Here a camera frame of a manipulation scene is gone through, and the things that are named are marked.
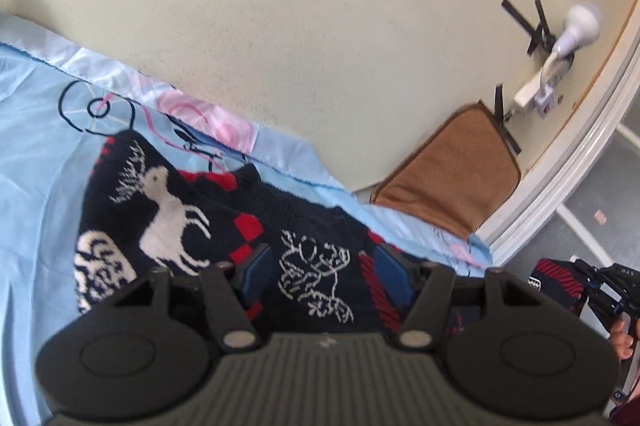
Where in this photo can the blue cartoon bedsheet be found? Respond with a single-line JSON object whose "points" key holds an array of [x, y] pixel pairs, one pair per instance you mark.
{"points": [[35, 146]]}

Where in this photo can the navy patterned knit sweater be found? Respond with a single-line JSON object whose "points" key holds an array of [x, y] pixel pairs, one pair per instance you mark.
{"points": [[310, 231]]}

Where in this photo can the white power strip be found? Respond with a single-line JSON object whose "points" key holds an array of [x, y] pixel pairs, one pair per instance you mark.
{"points": [[537, 91]]}

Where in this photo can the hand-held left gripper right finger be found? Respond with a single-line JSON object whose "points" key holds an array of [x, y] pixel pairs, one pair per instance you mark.
{"points": [[392, 273]]}

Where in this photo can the white light bulb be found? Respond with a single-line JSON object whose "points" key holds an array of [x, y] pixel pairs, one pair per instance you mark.
{"points": [[577, 26]]}

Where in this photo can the white door frame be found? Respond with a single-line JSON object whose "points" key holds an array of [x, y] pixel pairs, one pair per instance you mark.
{"points": [[575, 141]]}

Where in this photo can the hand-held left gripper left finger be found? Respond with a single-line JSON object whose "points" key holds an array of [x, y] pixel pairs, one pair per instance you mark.
{"points": [[257, 273]]}

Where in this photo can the brown seat cushion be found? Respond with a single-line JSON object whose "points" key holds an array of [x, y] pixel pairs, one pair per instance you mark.
{"points": [[450, 176]]}

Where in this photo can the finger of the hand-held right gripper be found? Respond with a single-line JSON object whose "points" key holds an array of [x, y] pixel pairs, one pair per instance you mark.
{"points": [[587, 271]]}

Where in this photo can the black tape strips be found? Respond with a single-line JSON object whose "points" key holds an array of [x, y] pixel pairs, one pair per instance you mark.
{"points": [[532, 24]]}

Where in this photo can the person's right hand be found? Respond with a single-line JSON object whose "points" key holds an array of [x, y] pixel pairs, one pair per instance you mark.
{"points": [[620, 341]]}

